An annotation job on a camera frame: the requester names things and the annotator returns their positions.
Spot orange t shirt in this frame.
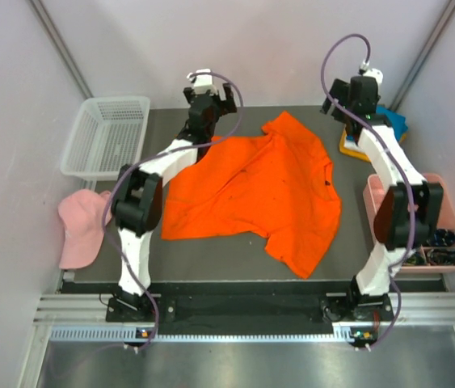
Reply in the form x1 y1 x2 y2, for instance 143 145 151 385
161 112 342 279

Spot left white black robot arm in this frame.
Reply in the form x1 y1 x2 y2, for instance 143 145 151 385
109 73 242 321

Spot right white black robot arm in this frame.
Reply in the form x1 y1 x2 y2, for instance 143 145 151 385
321 70 444 320

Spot folded blue t shirt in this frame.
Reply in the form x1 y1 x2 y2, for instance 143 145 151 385
376 106 408 142

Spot folded white t shirt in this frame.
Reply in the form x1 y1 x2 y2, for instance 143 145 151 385
343 136 361 152

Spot folded yellow t shirt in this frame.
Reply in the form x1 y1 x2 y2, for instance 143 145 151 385
339 129 370 162

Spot white perforated plastic basket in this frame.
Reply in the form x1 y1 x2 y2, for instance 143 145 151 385
60 95 150 181

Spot pink compartment organizer tray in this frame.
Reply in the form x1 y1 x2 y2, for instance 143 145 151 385
363 173 455 275

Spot pink baseball cap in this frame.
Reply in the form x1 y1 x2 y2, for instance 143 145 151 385
57 189 111 270

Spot dark green rolled sock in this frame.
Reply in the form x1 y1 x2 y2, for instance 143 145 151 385
402 251 427 267

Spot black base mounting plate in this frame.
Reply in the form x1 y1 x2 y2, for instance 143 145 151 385
106 292 393 331

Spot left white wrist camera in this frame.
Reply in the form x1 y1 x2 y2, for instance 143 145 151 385
187 69 218 95

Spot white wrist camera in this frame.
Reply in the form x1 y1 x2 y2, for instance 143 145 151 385
187 69 218 95
358 60 384 86

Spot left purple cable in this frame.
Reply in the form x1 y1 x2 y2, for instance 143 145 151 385
100 70 246 352

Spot purple cable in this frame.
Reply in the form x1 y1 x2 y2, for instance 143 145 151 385
320 33 419 352
100 70 246 352

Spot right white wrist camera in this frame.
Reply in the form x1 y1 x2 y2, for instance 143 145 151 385
358 60 384 86

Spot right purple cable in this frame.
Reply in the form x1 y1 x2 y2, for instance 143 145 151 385
320 33 419 352

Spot aluminium frame rail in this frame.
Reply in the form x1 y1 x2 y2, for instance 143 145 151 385
33 293 455 326

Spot grey slotted cable duct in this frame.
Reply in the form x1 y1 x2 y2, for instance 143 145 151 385
49 326 354 344

